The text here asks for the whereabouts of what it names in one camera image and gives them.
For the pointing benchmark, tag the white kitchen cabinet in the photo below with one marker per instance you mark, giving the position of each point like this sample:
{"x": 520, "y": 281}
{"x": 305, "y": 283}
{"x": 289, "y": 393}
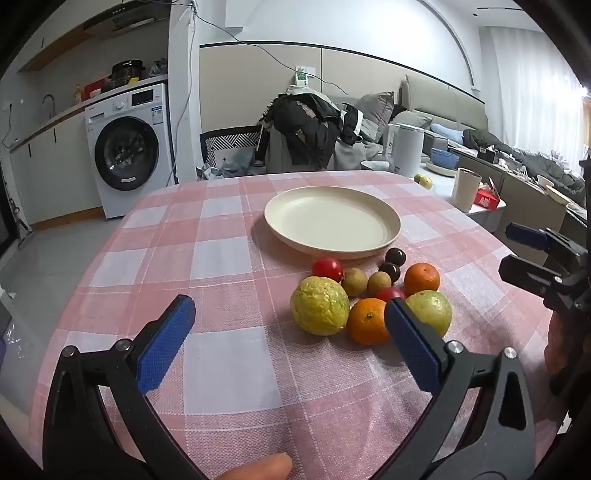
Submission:
{"x": 46, "y": 134}

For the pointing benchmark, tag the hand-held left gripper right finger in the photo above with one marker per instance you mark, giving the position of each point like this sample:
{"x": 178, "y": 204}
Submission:
{"x": 411, "y": 341}

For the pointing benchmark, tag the cream round plate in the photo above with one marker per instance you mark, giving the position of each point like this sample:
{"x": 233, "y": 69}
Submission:
{"x": 332, "y": 221}

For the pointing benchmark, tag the orange tangerine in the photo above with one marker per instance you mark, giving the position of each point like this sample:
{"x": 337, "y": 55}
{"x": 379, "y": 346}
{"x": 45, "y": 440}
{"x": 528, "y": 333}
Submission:
{"x": 367, "y": 321}
{"x": 422, "y": 279}

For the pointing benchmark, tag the blue bowls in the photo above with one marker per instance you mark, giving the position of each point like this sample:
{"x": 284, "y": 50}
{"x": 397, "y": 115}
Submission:
{"x": 443, "y": 157}

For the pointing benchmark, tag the red tomato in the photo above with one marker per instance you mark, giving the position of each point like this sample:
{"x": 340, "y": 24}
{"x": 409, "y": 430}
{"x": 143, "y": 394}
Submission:
{"x": 328, "y": 269}
{"x": 390, "y": 294}

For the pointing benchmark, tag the beige sofa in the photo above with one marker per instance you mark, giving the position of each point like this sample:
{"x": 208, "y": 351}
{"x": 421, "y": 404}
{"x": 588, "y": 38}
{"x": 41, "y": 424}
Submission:
{"x": 452, "y": 106}

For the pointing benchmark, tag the pink checked tablecloth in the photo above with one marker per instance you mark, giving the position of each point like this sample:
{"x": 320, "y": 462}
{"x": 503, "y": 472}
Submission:
{"x": 207, "y": 277}

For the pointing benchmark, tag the green and white wall device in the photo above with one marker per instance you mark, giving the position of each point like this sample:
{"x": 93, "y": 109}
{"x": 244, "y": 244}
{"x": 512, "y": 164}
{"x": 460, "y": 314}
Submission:
{"x": 302, "y": 78}

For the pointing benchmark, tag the red box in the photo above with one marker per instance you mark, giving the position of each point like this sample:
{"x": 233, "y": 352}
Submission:
{"x": 487, "y": 198}

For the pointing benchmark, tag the dark plum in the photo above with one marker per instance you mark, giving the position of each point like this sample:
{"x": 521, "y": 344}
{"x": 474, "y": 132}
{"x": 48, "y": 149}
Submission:
{"x": 395, "y": 256}
{"x": 390, "y": 271}

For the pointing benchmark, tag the beige cup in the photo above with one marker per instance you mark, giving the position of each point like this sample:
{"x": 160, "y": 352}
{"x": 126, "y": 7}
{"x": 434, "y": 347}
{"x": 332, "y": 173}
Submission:
{"x": 465, "y": 189}

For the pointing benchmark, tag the small green fruit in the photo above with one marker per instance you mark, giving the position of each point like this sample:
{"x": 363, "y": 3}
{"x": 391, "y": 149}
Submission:
{"x": 418, "y": 178}

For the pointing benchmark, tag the range hood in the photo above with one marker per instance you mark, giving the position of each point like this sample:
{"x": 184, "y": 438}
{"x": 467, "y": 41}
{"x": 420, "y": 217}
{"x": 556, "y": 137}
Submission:
{"x": 122, "y": 21}

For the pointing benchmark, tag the black cooking pot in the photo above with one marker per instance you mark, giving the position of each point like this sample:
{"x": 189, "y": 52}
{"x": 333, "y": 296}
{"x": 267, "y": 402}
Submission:
{"x": 127, "y": 71}

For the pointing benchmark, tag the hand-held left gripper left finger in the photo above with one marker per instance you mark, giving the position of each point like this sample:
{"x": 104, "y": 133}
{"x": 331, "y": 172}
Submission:
{"x": 166, "y": 341}

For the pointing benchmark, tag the person's left hand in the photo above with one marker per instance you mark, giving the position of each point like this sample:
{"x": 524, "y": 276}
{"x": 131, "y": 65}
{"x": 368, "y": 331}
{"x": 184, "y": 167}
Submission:
{"x": 258, "y": 468}

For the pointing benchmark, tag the yellow-green guava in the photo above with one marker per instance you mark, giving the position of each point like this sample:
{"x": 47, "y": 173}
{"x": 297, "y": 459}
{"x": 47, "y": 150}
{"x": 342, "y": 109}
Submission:
{"x": 434, "y": 311}
{"x": 319, "y": 304}

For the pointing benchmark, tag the patterned black chair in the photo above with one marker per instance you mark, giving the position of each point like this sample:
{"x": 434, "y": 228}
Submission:
{"x": 228, "y": 143}

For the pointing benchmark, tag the grey garment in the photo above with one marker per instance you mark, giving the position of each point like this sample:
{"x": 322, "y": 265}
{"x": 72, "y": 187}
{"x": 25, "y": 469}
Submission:
{"x": 355, "y": 154}

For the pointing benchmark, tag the brown longan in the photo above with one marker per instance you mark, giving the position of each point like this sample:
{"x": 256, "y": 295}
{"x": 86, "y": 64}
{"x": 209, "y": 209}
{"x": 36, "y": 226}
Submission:
{"x": 354, "y": 281}
{"x": 379, "y": 282}

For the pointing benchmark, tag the grey pillow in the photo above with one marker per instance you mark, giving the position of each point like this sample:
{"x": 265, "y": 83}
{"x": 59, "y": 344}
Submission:
{"x": 376, "y": 110}

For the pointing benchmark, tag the person's right hand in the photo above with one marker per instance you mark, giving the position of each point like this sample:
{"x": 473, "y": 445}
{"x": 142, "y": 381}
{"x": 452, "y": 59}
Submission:
{"x": 556, "y": 341}

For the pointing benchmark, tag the beige side plate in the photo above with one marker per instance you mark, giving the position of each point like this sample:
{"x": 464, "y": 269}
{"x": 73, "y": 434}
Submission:
{"x": 438, "y": 170}

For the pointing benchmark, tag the white curtain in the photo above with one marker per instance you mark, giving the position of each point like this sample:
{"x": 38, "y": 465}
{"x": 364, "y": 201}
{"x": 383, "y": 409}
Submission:
{"x": 531, "y": 83}

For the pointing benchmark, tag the white electric kettle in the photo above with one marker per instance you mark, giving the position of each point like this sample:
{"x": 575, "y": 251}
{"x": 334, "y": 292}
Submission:
{"x": 406, "y": 147}

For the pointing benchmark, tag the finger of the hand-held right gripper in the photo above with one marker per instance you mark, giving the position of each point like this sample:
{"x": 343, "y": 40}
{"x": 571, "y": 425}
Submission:
{"x": 526, "y": 272}
{"x": 526, "y": 236}

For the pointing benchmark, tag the kitchen faucet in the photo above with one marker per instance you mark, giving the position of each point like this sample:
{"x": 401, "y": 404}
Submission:
{"x": 48, "y": 104}

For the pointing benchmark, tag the white washing machine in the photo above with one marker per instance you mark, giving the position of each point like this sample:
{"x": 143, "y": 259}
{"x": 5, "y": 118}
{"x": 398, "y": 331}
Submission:
{"x": 124, "y": 147}

